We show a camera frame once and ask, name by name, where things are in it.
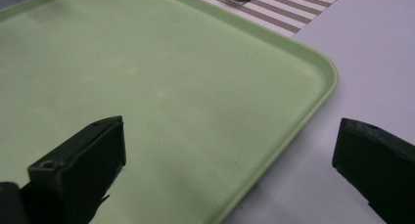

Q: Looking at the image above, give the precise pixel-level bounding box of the light green plastic tray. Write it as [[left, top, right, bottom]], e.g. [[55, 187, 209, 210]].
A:
[[0, 0, 339, 224]]

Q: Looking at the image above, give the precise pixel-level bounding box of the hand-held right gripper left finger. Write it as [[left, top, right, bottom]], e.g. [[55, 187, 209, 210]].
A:
[[20, 115, 127, 224]]

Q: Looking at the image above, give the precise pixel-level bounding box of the brown striped placemat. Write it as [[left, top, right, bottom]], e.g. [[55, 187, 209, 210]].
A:
[[178, 0, 349, 38]]

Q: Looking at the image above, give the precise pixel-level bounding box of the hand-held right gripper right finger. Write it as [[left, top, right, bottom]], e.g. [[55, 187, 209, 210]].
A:
[[332, 117, 415, 224]]

